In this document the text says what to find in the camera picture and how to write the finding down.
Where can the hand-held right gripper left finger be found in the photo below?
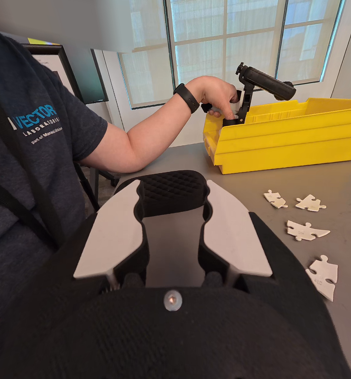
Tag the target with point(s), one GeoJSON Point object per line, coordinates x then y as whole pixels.
{"type": "Point", "coordinates": [113, 237]}

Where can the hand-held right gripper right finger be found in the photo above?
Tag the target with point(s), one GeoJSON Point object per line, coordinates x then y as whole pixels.
{"type": "Point", "coordinates": [237, 237]}

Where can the small puzzle piece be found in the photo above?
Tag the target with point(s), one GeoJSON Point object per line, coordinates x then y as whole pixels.
{"type": "Point", "coordinates": [310, 203]}
{"type": "Point", "coordinates": [305, 231]}
{"type": "Point", "coordinates": [323, 275]}
{"type": "Point", "coordinates": [274, 198]}

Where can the yellow plastic bin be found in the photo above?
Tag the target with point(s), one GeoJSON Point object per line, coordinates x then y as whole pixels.
{"type": "Point", "coordinates": [282, 142]}

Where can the person's left forearm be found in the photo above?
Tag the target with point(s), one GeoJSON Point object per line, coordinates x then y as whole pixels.
{"type": "Point", "coordinates": [151, 133]}

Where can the person's left hand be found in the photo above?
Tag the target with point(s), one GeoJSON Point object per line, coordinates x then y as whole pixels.
{"type": "Point", "coordinates": [217, 91]}

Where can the large paned window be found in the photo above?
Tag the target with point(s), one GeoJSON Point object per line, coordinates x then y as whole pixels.
{"type": "Point", "coordinates": [223, 44]}

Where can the black textured wrist rest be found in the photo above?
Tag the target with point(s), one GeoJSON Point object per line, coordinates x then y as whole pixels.
{"type": "Point", "coordinates": [172, 189]}

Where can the black wrist watch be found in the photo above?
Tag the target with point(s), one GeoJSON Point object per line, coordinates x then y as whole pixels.
{"type": "Point", "coordinates": [187, 97]}

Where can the black framed sign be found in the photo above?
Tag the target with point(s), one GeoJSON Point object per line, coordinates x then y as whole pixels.
{"type": "Point", "coordinates": [57, 68]}

